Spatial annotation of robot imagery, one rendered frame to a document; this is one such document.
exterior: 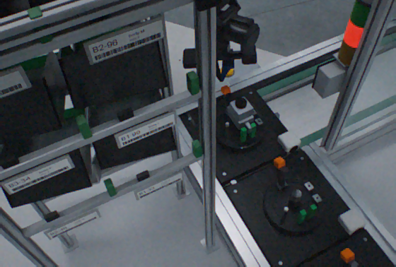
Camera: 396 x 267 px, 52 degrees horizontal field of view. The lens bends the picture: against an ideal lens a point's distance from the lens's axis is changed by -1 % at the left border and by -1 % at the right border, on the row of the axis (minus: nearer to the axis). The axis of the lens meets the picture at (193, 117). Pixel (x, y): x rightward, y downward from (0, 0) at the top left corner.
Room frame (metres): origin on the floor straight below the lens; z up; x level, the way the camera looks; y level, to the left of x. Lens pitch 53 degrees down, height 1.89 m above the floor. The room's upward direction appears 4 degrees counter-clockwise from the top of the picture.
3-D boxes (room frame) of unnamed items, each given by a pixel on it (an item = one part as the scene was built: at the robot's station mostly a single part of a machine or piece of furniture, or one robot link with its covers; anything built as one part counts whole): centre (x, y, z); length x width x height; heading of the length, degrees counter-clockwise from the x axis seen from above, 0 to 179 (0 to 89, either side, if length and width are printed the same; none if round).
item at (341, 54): (0.61, -0.34, 1.28); 0.05 x 0.05 x 0.05
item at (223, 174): (0.64, -0.12, 0.96); 0.24 x 0.24 x 0.02; 24
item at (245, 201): (0.41, -0.22, 1.01); 0.24 x 0.24 x 0.13; 24
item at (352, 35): (0.61, -0.34, 1.33); 0.05 x 0.05 x 0.05
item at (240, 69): (0.87, -0.11, 0.93); 0.21 x 0.07 x 0.06; 114
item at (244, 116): (0.63, -0.12, 1.06); 0.08 x 0.04 x 0.07; 24
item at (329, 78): (0.61, -0.34, 1.29); 0.12 x 0.05 x 0.25; 114
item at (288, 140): (0.59, -0.25, 0.97); 0.05 x 0.05 x 0.04; 24
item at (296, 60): (0.89, -0.31, 0.91); 0.89 x 0.06 x 0.11; 114
